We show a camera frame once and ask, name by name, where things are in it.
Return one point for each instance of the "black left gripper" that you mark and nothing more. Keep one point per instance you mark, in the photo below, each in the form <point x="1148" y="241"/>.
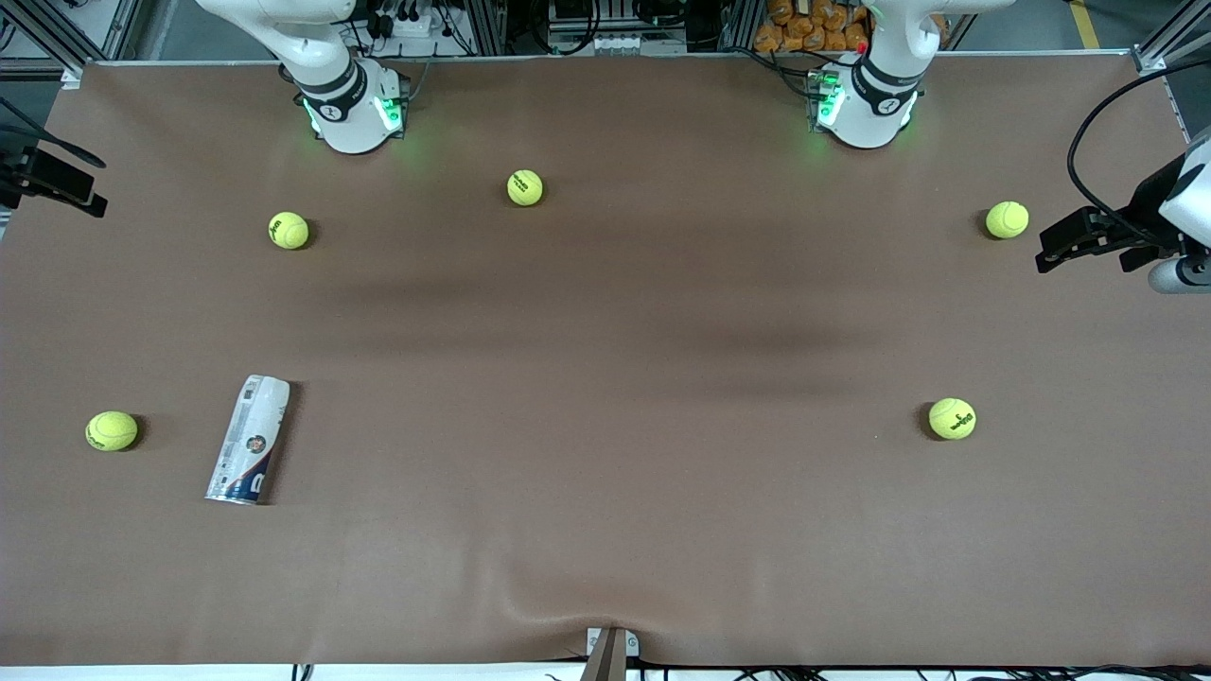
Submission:
<point x="1147" y="202"/>

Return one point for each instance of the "white blue tennis ball can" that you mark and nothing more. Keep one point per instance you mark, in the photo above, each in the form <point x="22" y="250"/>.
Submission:
<point x="248" y="440"/>

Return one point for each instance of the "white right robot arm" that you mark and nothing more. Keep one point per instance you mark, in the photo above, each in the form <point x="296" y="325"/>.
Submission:
<point x="336" y="118"/>

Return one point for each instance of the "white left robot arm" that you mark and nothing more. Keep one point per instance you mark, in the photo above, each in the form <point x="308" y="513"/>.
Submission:
<point x="875" y="113"/>

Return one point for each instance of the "yellow tennis ball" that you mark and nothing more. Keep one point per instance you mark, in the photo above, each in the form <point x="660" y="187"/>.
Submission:
<point x="112" y="430"/>
<point x="525" y="187"/>
<point x="1007" y="219"/>
<point x="289" y="230"/>
<point x="952" y="418"/>

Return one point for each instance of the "orange packed bags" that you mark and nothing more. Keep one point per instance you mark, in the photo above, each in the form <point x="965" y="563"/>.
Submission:
<point x="814" y="26"/>

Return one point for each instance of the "white power strip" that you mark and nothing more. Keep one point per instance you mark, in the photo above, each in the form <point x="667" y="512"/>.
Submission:
<point x="407" y="24"/>

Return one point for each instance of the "white terminal strip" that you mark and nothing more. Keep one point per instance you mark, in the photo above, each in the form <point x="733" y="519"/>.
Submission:
<point x="615" y="43"/>

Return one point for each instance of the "brown table mat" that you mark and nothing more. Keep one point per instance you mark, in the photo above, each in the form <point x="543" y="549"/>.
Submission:
<point x="605" y="473"/>

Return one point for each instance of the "aluminium frame profile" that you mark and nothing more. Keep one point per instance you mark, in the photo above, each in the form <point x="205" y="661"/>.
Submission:
<point x="121" y="24"/>
<point x="1149" y="59"/>
<point x="487" y="24"/>
<point x="738" y="24"/>

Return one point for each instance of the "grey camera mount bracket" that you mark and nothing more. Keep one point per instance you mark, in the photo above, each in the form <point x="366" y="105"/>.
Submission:
<point x="610" y="657"/>

